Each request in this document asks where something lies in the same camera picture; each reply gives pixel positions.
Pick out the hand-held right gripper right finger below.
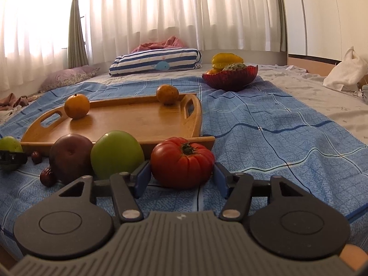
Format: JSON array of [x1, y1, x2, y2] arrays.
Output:
[[213, 162, 305, 222]]

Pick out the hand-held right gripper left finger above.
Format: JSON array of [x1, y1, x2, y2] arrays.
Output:
[[59, 161, 151, 223]]

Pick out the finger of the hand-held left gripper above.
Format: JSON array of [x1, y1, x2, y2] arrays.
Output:
[[0, 150, 28, 171]]

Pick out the small green apple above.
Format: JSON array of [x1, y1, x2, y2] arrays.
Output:
[[0, 136, 23, 153]]

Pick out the large green apple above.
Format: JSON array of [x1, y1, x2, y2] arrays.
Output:
[[90, 131, 145, 180]]

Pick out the red ribbed tomato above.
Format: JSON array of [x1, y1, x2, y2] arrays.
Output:
[[150, 137, 216, 189]]

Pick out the dark purple plum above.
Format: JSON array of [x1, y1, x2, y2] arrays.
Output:
[[49, 134, 94, 184]]

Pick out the wooden tray with handles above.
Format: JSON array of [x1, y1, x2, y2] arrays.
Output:
[[20, 93, 216, 157]]

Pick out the person's right hand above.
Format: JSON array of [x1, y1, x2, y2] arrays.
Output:
[[339, 244, 367, 275]]

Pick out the white face mask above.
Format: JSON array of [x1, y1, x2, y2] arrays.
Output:
[[0, 106, 22, 124]]

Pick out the blue checkered blanket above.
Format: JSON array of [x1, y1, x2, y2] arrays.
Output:
[[0, 75, 368, 261]]

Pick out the brown crumpled cloth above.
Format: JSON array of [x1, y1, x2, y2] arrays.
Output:
[[0, 93, 36, 111]]

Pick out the orange with stem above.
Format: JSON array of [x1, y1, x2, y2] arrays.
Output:
[[64, 94, 90, 120]]

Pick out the brownish orange round fruit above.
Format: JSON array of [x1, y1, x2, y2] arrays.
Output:
[[156, 84, 179, 105]]

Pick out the red glass bowl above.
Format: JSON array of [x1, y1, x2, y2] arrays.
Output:
[[201, 65, 259, 92]]

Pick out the purple floral pillow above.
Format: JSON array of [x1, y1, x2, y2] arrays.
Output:
[[40, 65, 100, 93]]

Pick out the green custard apple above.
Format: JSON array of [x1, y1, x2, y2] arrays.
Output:
[[223, 63, 248, 72]]

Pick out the blue white striped pillow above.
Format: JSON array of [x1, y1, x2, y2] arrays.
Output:
[[109, 48, 202, 77]]

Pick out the yellow starfruit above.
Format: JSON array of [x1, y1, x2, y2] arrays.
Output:
[[212, 53, 244, 70]]

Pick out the pink crumpled blanket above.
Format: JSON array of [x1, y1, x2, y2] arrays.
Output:
[[131, 36, 187, 54]]

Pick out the olive green curtain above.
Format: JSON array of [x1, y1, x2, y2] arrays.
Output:
[[67, 0, 89, 69]]

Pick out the white sheer curtain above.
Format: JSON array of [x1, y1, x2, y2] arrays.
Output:
[[82, 0, 288, 64], [0, 0, 75, 72]]

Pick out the white plastic bag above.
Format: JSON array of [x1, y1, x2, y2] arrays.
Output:
[[322, 46, 368, 92]]

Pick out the white wardrobe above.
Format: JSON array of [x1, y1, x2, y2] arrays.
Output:
[[280, 0, 368, 61]]

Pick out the wooden bed frame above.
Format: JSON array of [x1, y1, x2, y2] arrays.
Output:
[[287, 54, 345, 76]]

